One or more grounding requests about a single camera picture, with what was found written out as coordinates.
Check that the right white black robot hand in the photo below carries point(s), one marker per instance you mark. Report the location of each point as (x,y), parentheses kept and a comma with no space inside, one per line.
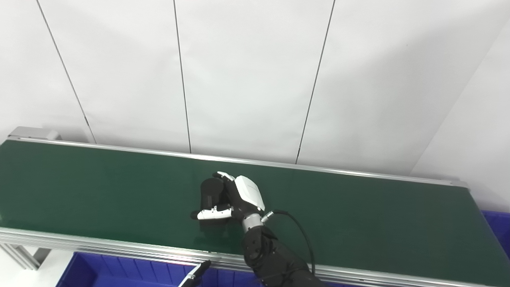
(247,195)

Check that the green conveyor belt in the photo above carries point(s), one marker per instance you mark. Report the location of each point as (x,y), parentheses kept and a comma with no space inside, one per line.
(119,246)
(358,215)

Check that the blue plastic bin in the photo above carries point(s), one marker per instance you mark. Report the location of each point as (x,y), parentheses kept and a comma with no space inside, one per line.
(119,273)
(498,231)

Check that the black plastic part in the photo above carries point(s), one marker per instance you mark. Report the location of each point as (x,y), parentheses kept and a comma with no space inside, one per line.
(211,193)

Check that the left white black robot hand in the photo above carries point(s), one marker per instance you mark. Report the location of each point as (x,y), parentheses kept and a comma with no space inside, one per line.
(195,275)

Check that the aluminium conveyor leg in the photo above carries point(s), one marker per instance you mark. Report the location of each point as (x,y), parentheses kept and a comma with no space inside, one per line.
(24,255)

